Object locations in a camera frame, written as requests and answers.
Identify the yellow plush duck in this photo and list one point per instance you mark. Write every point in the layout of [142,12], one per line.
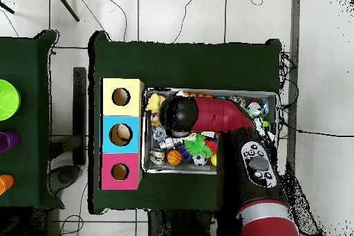
[153,101]

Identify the lime green bowl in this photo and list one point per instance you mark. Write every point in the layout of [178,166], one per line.
[8,100]

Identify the black tripod leg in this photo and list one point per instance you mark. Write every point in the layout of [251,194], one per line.
[7,8]
[66,4]

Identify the wooden box with three holes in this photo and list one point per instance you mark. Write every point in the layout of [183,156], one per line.
[110,164]

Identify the small soccer ball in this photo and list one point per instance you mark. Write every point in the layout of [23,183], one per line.
[199,160]

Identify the orange basketball toy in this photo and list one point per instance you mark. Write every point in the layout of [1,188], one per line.
[174,157]

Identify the purple cup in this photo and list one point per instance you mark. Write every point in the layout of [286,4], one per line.
[8,142]

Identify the orange toy brick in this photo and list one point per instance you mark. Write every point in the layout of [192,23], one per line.
[199,95]

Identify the orange cup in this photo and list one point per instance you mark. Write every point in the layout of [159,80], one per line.
[5,184]

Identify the black upright panel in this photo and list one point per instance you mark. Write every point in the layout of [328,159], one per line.
[79,108]

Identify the grey rounded stand base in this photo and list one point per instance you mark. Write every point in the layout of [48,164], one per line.
[65,176]

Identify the dark green side table cloth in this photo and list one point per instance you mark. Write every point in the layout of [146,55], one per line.
[25,53]

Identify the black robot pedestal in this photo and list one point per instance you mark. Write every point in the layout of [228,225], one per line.
[179,225]

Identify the green spiky ball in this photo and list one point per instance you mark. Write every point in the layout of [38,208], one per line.
[197,146]

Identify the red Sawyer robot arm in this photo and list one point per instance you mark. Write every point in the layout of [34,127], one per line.
[221,114]

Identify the shallow mesh bin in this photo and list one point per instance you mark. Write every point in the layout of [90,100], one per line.
[179,169]

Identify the yellow ball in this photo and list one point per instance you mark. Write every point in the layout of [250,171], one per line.
[214,160]

